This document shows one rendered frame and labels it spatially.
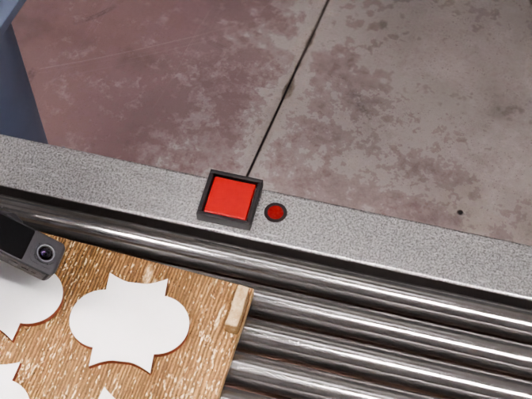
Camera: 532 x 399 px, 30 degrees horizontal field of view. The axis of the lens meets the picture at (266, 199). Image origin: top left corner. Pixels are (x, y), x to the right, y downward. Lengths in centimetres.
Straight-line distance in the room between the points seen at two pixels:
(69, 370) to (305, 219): 38
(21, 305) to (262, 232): 33
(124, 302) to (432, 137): 147
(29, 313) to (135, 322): 14
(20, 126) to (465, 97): 125
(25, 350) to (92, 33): 165
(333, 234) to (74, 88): 147
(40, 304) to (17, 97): 70
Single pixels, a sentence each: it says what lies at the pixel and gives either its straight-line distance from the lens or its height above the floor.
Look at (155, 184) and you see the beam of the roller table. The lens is 141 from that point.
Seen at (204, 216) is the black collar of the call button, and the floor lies 93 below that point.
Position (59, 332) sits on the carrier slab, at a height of 94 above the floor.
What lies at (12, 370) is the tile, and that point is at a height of 95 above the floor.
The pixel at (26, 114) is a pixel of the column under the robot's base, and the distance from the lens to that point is 198.
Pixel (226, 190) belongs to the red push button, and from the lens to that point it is 138.
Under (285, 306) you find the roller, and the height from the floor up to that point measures 92.
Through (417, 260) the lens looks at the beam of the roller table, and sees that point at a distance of 136.
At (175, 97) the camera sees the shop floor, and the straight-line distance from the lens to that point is 266.
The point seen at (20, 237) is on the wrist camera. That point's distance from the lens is 119.
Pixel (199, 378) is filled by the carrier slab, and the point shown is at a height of 94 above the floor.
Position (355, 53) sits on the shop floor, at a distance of 276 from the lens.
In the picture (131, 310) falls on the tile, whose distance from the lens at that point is 128.
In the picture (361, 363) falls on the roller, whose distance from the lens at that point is 128.
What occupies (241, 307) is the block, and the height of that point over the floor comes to 96.
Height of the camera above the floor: 209
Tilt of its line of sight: 58 degrees down
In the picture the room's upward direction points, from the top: 1 degrees clockwise
